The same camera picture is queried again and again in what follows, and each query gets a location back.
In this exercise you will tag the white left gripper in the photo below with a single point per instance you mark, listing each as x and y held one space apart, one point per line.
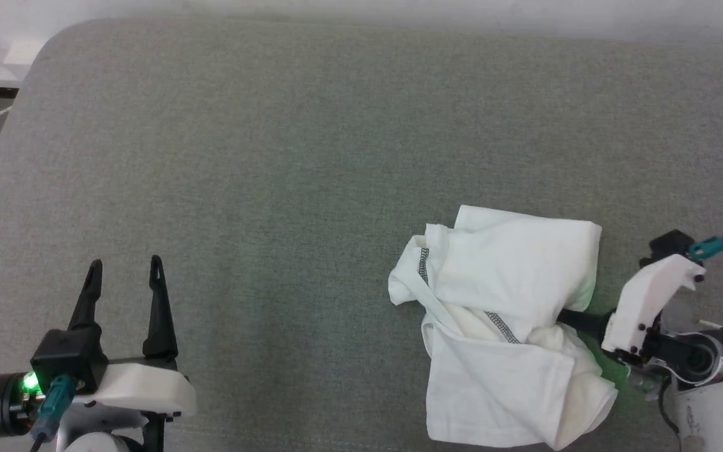
142 389

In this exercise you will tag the grey fabric sofa cushion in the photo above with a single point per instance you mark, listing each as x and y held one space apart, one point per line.
273 188

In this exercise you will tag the white long-sleeve shirt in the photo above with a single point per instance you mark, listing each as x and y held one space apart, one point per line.
506 276

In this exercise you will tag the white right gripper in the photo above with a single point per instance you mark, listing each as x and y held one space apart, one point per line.
644 301

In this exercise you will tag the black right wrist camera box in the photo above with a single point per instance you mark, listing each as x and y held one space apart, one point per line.
669 243

